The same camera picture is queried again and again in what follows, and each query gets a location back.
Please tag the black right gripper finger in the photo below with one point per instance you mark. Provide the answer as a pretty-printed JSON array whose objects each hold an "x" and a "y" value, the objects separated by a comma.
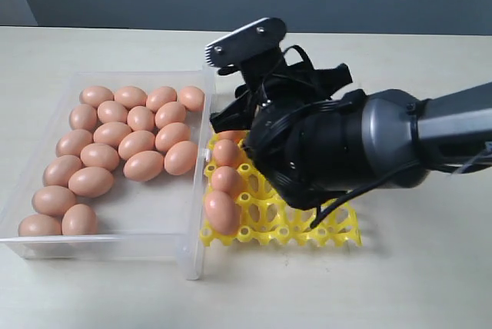
[{"x": 237, "y": 116}]

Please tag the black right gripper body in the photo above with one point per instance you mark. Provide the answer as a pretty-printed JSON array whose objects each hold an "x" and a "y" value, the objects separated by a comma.
[{"x": 273, "y": 89}]

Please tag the brown egg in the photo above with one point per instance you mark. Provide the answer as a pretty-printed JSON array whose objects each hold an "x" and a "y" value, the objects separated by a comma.
[
  {"x": 171, "y": 134},
  {"x": 100, "y": 155},
  {"x": 181, "y": 158},
  {"x": 53, "y": 200},
  {"x": 192, "y": 98},
  {"x": 130, "y": 97},
  {"x": 83, "y": 116},
  {"x": 235, "y": 136},
  {"x": 140, "y": 118},
  {"x": 73, "y": 142},
  {"x": 39, "y": 225},
  {"x": 170, "y": 112},
  {"x": 226, "y": 153},
  {"x": 59, "y": 171},
  {"x": 91, "y": 182},
  {"x": 94, "y": 95},
  {"x": 136, "y": 142},
  {"x": 80, "y": 219},
  {"x": 144, "y": 166},
  {"x": 112, "y": 111},
  {"x": 159, "y": 97},
  {"x": 111, "y": 133},
  {"x": 228, "y": 180},
  {"x": 222, "y": 213}
]

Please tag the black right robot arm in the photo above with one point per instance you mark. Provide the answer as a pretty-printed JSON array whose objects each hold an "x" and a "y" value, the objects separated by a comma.
[{"x": 312, "y": 148}]

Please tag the yellow plastic egg tray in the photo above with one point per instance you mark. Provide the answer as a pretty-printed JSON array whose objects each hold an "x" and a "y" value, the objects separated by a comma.
[{"x": 265, "y": 217}]

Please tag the clear plastic bin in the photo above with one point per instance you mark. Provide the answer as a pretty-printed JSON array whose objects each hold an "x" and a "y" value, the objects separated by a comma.
[{"x": 154, "y": 221}]

